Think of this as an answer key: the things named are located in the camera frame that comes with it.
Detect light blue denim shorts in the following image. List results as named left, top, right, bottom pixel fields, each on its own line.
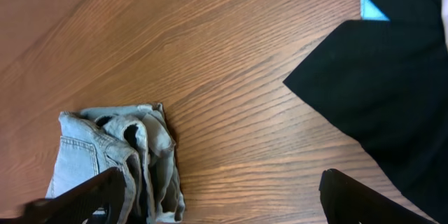
left=46, top=103, right=186, bottom=223

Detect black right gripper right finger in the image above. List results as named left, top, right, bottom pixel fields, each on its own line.
left=319, top=169, right=433, bottom=224

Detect light blue shirt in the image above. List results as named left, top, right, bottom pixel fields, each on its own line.
left=360, top=0, right=389, bottom=21

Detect black garment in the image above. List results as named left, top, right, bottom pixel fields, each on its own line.
left=284, top=0, right=447, bottom=223

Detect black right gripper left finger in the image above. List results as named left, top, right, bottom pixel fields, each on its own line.
left=1, top=167, right=125, bottom=224

